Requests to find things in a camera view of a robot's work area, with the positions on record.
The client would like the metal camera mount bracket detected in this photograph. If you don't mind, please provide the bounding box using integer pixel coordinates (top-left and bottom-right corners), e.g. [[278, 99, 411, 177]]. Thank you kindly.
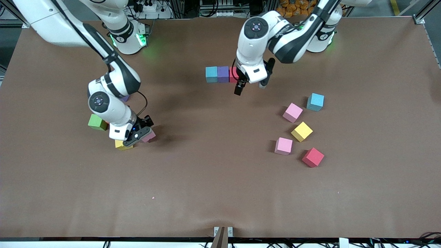
[[214, 226, 234, 248]]

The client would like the table cover sheet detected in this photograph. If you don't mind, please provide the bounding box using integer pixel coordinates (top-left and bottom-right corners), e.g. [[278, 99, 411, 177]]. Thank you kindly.
[[0, 17, 441, 239]]

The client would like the cyan foam cube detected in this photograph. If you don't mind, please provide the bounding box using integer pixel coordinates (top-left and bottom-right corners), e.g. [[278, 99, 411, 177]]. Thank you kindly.
[[307, 93, 325, 112], [205, 66, 218, 83]]

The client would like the white power strip with plugs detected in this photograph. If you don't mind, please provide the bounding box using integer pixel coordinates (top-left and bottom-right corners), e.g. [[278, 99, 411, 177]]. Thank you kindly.
[[133, 0, 158, 13]]

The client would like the yellow foam cube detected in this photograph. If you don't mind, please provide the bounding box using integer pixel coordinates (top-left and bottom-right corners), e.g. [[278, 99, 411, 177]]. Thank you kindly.
[[291, 121, 314, 142], [115, 139, 134, 151]]

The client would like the aluminium frame profile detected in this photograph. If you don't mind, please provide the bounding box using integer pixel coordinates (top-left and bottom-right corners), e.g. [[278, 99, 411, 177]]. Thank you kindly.
[[412, 0, 441, 69], [5, 0, 47, 29]]

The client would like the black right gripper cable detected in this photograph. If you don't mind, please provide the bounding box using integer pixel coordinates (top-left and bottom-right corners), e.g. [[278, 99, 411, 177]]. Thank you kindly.
[[136, 91, 148, 117]]

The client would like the green foam cube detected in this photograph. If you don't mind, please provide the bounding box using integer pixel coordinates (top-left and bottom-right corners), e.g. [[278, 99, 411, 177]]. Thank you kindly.
[[88, 114, 108, 131]]

